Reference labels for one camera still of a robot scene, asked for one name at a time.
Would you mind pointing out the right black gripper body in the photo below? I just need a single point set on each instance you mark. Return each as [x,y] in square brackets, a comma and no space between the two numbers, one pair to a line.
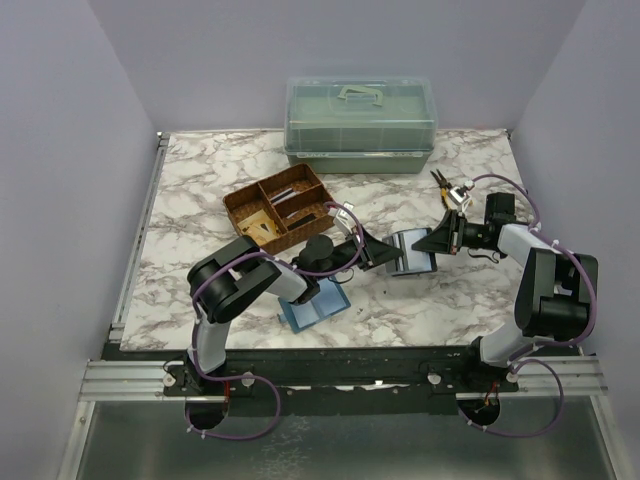
[467,235]

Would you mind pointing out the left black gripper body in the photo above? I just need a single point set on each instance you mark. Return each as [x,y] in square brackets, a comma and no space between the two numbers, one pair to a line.
[345,254]

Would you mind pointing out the black leather card holder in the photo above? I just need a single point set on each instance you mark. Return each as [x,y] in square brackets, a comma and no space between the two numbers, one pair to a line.
[412,262]

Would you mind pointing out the dark credit card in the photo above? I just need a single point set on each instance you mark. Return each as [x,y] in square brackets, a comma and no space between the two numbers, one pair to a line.
[302,221]

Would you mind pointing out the brown wicker divided tray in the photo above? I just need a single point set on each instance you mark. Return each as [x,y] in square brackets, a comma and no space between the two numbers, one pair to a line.
[312,198]

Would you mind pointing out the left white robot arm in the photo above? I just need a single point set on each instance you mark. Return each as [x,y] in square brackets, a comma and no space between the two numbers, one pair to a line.
[229,281]

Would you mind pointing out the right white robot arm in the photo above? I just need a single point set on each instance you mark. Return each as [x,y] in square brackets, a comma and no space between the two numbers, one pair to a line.
[556,300]

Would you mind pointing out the blue plastic card sleeve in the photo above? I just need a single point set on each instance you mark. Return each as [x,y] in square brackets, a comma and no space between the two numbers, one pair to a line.
[328,302]

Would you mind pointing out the gold cards in tray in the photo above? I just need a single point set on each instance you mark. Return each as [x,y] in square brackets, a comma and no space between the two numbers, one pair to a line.
[260,227]

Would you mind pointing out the green clear-lid storage box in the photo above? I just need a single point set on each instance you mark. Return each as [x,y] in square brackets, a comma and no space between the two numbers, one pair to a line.
[360,125]

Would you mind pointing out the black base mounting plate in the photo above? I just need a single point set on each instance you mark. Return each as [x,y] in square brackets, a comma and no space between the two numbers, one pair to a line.
[358,381]

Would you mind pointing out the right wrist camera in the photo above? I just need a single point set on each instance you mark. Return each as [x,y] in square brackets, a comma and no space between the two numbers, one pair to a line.
[459,197]

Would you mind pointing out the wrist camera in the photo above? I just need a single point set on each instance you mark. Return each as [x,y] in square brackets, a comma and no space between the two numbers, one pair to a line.
[342,220]
[459,197]

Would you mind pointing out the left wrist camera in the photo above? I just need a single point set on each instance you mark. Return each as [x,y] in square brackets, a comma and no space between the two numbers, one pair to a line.
[342,220]

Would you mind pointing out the yellow handled pliers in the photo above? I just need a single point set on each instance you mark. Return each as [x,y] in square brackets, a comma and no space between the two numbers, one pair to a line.
[444,186]

